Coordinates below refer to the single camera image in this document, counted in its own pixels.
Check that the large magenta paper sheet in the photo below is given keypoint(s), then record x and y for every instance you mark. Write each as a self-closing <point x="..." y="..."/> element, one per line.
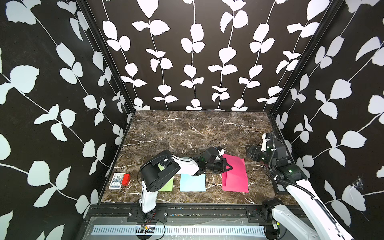
<point x="235" y="180"/>

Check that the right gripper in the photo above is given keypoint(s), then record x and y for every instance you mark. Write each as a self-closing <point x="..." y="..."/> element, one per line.
<point x="253" y="147"/>

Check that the white perforated rail strip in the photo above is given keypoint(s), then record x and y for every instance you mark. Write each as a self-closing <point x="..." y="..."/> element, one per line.
<point x="130" y="230"/>

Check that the checkerboard calibration plate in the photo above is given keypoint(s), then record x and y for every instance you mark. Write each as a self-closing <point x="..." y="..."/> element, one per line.
<point x="281" y="189"/>

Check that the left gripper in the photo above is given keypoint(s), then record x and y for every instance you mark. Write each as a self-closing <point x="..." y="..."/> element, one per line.
<point x="223" y="163"/>

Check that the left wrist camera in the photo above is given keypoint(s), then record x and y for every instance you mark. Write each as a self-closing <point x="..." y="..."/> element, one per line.
<point x="220" y="150"/>

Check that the playing card deck box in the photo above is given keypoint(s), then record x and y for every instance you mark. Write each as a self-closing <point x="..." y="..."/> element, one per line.
<point x="117" y="181"/>

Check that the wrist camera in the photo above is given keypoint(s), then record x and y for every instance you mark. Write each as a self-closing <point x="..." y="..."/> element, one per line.
<point x="220" y="150"/>
<point x="266" y="138"/>

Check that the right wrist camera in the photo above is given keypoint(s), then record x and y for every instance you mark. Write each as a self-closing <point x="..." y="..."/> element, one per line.
<point x="266" y="138"/>

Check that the light blue paper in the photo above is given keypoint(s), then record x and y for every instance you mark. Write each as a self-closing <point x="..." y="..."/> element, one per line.
<point x="192" y="184"/>

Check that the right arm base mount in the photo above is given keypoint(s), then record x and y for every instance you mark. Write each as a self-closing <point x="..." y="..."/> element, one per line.
<point x="259" y="214"/>

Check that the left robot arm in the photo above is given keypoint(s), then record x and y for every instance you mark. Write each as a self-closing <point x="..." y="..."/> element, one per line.
<point x="158" y="171"/>

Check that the red small box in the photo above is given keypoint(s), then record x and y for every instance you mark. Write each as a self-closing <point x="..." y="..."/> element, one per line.
<point x="126" y="179"/>

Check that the small magenta paper sheet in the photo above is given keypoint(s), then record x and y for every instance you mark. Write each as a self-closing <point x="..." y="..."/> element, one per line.
<point x="235" y="162"/>

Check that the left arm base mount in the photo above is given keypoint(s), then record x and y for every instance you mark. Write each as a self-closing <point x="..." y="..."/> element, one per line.
<point x="159" y="214"/>

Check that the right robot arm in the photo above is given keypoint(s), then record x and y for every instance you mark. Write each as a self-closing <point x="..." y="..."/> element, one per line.
<point x="272" y="154"/>

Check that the small circuit board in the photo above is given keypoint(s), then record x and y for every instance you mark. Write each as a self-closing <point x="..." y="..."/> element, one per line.
<point x="145" y="230"/>

